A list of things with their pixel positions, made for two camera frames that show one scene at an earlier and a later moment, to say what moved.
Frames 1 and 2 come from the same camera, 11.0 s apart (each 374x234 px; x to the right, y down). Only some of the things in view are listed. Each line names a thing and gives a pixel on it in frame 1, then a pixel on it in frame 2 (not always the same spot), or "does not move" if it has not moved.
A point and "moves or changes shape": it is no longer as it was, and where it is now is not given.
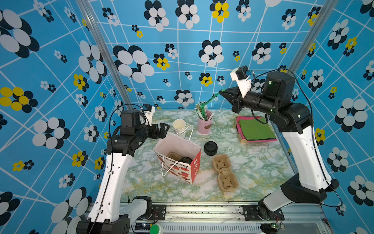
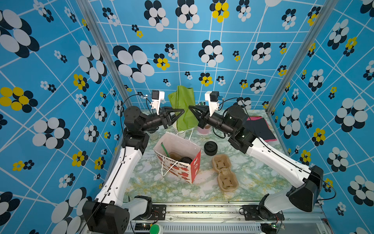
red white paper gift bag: [178, 157] does not move
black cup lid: [185, 160] does not move
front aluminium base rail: [308, 218] does not move
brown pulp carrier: [174, 156] does not move
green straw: [210, 101] moves or changes shape
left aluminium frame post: [86, 7] does not move
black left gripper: [156, 134] -> [165, 119]
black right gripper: [235, 94] -> [202, 113]
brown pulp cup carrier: [228, 181] does not move
